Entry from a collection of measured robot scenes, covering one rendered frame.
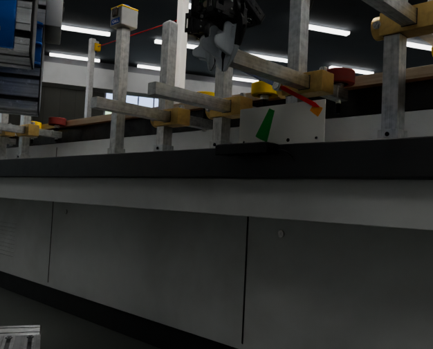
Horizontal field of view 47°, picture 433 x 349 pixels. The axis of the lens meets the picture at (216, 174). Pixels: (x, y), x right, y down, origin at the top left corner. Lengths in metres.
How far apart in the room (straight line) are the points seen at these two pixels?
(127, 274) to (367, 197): 1.19
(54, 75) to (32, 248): 8.70
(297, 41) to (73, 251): 1.53
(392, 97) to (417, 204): 0.22
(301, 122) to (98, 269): 1.30
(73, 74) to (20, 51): 10.64
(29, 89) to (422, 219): 0.83
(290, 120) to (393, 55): 0.27
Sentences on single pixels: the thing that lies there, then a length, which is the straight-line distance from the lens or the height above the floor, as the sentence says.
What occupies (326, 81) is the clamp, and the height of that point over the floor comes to 0.85.
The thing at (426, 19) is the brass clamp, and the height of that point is 0.93.
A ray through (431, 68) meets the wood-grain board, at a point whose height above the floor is 0.89.
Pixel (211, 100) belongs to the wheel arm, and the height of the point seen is 0.81.
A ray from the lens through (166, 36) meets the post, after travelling 1.64.
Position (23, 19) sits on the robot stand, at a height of 0.76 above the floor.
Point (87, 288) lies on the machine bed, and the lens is 2.32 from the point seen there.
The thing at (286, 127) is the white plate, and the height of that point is 0.74.
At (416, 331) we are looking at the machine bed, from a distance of 1.32.
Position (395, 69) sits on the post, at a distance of 1.12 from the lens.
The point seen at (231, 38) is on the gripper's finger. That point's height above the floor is 0.87.
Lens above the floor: 0.56
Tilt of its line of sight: 3 degrees up
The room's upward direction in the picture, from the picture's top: 3 degrees clockwise
